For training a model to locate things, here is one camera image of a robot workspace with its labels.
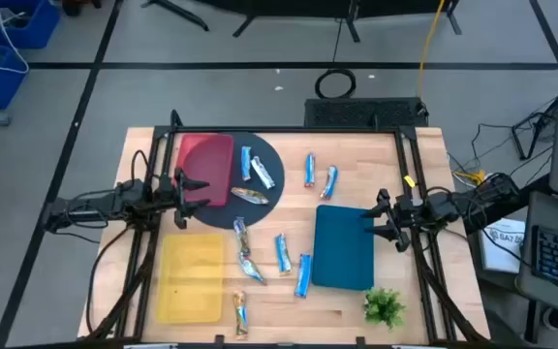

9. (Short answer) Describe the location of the coiled black cable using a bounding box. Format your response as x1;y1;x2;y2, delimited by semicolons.
314;68;357;100

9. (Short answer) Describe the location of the green plant in white pot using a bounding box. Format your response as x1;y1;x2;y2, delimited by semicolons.
362;286;407;331

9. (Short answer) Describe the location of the black stand base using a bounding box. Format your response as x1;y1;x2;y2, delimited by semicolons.
140;0;463;44

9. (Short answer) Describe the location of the white printed paper sheet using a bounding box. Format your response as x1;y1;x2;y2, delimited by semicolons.
478;217;527;273

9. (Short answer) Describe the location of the yellow plastic tray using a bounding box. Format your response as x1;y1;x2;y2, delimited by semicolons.
156;233;226;325

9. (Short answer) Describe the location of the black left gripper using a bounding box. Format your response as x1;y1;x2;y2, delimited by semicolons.
155;167;211;231

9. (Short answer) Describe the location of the teal plastic tray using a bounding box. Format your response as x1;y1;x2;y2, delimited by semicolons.
310;204;376;292

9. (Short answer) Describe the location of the looped black gripper cable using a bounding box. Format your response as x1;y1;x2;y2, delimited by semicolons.
130;148;153;188

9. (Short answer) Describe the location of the red plastic tray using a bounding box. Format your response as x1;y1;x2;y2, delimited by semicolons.
174;133;235;208

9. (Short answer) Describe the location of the black aluminium table frame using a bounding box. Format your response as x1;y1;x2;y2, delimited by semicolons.
84;109;491;349

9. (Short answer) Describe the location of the white cable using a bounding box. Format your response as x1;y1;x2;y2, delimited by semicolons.
0;0;31;75

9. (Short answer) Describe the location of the yellow floor cable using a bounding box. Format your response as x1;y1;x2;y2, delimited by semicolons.
417;0;448;98

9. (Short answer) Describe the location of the black mesh computer case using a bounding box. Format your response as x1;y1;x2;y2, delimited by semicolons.
303;96;429;129

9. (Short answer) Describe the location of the white silver granola bar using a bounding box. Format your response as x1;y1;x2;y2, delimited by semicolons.
250;155;276;190

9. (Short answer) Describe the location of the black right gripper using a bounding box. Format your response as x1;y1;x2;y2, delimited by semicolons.
359;187;428;254

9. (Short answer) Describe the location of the yellow cable connector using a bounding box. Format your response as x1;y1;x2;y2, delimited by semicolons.
452;169;486;188

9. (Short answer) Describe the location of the long black arm cable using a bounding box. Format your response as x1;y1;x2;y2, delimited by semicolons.
86;225;133;335

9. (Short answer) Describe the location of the black round mat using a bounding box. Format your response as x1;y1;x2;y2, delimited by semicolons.
189;131;286;230

